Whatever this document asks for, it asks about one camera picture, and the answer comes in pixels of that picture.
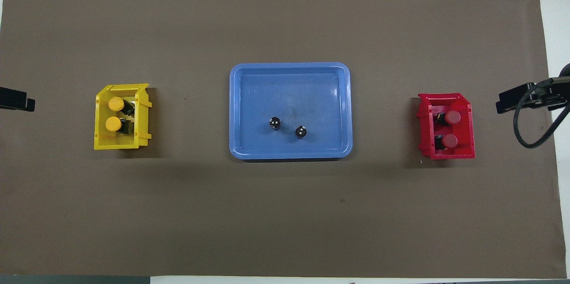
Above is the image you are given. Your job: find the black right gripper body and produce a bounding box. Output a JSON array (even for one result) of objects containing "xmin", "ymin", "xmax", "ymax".
[{"xmin": 496, "ymin": 77, "xmax": 570, "ymax": 114}]

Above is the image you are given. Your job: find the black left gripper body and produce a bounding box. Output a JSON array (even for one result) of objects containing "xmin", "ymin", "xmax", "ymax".
[{"xmin": 0, "ymin": 87, "xmax": 36, "ymax": 112}]

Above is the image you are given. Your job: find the red push button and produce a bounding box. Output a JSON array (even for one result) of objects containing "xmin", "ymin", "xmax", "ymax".
[
  {"xmin": 434, "ymin": 111, "xmax": 461, "ymax": 127},
  {"xmin": 434, "ymin": 134, "xmax": 458, "ymax": 150}
]

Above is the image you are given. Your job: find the yellow push button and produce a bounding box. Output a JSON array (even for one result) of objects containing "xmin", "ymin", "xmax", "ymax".
[
  {"xmin": 105, "ymin": 117, "xmax": 135, "ymax": 135},
  {"xmin": 108, "ymin": 97, "xmax": 135, "ymax": 115}
]

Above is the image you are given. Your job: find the blue plastic tray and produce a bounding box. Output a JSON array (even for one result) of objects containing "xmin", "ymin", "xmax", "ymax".
[{"xmin": 229, "ymin": 62, "xmax": 353, "ymax": 161}]

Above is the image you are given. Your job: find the red plastic bin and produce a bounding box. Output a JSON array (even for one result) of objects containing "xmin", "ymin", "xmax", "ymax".
[{"xmin": 417, "ymin": 93, "xmax": 476, "ymax": 160}]

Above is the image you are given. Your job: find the yellow plastic bin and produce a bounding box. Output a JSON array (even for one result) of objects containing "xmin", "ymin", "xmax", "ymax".
[{"xmin": 94, "ymin": 83, "xmax": 153, "ymax": 150}]

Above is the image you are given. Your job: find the brown paper table mat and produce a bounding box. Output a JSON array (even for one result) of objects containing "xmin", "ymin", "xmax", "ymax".
[{"xmin": 0, "ymin": 0, "xmax": 561, "ymax": 278}]

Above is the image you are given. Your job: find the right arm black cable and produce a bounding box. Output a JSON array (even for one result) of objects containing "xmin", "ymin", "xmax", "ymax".
[{"xmin": 513, "ymin": 77, "xmax": 570, "ymax": 149}]

